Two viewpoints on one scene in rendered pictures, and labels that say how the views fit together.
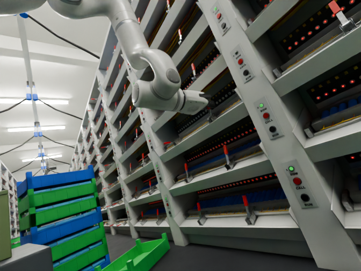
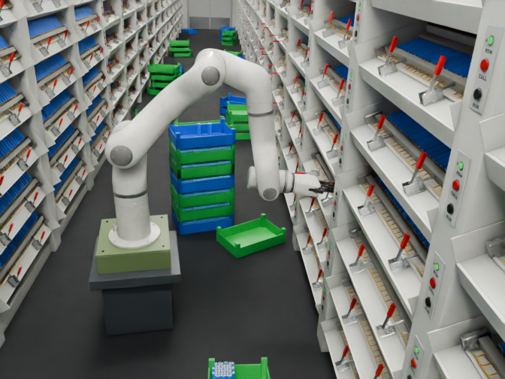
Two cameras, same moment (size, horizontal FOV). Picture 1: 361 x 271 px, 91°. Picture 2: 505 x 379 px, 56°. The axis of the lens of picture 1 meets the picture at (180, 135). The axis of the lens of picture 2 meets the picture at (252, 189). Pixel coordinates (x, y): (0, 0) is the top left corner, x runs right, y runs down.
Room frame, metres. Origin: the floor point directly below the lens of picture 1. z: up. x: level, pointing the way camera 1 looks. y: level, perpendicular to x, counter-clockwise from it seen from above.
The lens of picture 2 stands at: (-0.81, -0.83, 1.29)
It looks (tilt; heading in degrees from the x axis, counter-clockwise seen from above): 25 degrees down; 35
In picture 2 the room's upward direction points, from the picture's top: 2 degrees clockwise
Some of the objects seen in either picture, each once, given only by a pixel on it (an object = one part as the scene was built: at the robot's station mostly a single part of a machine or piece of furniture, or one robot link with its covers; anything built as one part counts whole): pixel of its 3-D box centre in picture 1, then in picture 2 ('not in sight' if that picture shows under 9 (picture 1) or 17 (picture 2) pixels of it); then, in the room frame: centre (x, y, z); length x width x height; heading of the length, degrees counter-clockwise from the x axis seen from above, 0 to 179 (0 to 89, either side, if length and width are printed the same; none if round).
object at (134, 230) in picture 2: not in sight; (132, 213); (0.21, 0.41, 0.46); 0.19 x 0.19 x 0.18
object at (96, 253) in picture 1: (68, 260); (202, 203); (0.94, 0.71, 0.12); 0.30 x 0.20 x 0.08; 146
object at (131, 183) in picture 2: not in sight; (128, 156); (0.23, 0.43, 0.67); 0.19 x 0.12 x 0.24; 41
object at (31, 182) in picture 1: (57, 180); (201, 132); (0.94, 0.71, 0.52); 0.30 x 0.20 x 0.08; 146
